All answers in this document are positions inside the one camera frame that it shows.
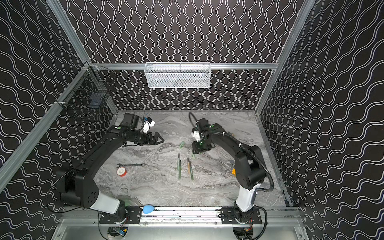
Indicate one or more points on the black wire mesh basket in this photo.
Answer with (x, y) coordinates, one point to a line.
(91, 98)

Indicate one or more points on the metal wrench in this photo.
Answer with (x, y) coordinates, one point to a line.
(131, 165)

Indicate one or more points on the white wire mesh basket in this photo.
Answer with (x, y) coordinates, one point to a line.
(178, 75)

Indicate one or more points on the red white tape roll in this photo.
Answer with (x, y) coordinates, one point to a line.
(121, 172)

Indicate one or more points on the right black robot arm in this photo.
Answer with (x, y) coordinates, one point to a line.
(251, 171)

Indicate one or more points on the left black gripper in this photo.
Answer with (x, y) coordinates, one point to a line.
(151, 139)

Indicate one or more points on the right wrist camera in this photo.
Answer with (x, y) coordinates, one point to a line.
(196, 135)

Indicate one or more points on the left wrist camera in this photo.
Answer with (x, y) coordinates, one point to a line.
(148, 124)

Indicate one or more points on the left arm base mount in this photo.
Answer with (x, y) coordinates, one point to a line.
(131, 215)

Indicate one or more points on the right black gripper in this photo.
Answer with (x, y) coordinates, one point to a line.
(199, 147)

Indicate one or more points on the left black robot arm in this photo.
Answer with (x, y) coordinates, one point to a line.
(76, 185)

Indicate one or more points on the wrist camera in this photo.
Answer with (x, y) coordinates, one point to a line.
(196, 135)
(148, 124)

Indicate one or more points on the blue egg-shaped object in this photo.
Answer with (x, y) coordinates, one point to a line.
(147, 209)

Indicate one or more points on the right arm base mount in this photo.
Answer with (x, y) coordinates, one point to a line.
(233, 215)

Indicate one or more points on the aluminium front rail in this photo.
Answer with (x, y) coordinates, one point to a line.
(184, 217)

